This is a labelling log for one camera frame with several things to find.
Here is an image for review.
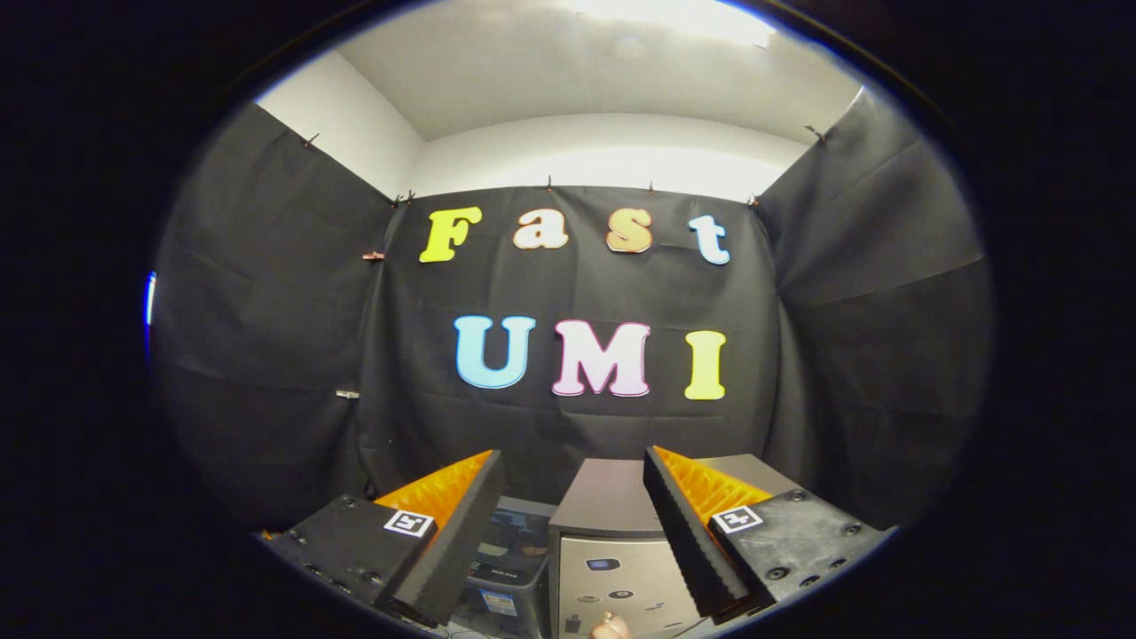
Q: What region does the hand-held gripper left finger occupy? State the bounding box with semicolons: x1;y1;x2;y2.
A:
266;449;505;629

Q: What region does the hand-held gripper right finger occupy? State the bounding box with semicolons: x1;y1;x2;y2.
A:
643;446;888;622

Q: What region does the small dark washing machine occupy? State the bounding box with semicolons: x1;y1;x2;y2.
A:
448;532;553;639

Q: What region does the black backdrop cloth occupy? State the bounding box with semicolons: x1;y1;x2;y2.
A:
149;84;993;533

